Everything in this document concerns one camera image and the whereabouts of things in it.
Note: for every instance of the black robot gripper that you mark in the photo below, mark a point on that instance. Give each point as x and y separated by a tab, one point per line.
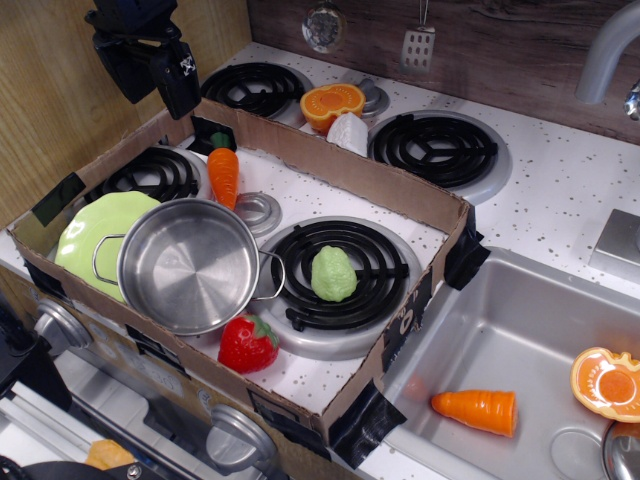
142	50

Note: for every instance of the light green toy broccoli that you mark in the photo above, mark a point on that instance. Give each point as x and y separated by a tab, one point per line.
333	277

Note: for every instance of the stainless steel pot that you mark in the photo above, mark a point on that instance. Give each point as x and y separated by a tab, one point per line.
190	265

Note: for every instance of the back left black burner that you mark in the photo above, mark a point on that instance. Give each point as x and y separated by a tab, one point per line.
264	89

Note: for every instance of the black burner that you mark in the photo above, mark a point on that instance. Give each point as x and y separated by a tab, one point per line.
444	150
161	172
264	89
382	271

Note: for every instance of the orange toy carrot in fence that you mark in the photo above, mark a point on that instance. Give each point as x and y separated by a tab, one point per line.
223	170

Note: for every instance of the front left black burner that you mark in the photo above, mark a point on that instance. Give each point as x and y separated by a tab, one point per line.
161	172

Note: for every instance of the orange half on stove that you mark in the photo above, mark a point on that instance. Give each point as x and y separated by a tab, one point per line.
321	106

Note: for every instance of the hanging metal ladle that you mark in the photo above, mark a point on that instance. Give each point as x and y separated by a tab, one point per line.
324	27

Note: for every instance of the silver centre stove knob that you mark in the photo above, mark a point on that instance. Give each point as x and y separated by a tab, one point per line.
259	211

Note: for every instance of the silver stove knob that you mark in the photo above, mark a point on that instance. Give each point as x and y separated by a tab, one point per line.
376	99
259	211

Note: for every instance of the white toy wedge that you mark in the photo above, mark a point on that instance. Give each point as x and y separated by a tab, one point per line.
349	132

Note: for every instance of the light green plate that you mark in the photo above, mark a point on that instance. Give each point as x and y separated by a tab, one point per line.
89	245

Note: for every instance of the silver back stove knob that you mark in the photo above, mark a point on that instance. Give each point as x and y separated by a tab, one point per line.
376	99

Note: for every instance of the hanging metal spatula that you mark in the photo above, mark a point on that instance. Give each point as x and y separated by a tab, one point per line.
418	44

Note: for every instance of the back right black burner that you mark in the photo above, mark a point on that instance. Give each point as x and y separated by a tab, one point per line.
444	150

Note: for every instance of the red toy strawberry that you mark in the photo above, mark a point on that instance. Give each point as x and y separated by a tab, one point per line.
248	345

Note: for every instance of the silver left oven knob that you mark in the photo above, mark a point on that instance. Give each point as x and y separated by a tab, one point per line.
60	329

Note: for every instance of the silver oven knob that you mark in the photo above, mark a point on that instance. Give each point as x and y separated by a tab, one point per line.
235	443
60	329

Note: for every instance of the front right black burner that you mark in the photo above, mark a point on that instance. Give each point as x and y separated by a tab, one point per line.
382	271

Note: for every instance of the silver right oven knob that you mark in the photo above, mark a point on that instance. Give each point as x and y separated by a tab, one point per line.
235	443

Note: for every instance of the orange toy at bottom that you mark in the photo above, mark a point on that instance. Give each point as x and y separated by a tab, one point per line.
106	454

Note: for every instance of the silver sink basin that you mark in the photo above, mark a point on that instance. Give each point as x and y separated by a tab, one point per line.
516	326

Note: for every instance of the silver faucet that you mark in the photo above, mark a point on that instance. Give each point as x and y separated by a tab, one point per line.
604	53

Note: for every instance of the orange carrot piece in sink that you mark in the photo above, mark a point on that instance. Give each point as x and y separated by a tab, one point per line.
495	412

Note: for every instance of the orange half in sink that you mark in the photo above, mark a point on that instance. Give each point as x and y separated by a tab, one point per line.
607	384

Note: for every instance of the silver faucet base plate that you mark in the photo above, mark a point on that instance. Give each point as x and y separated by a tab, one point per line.
617	250

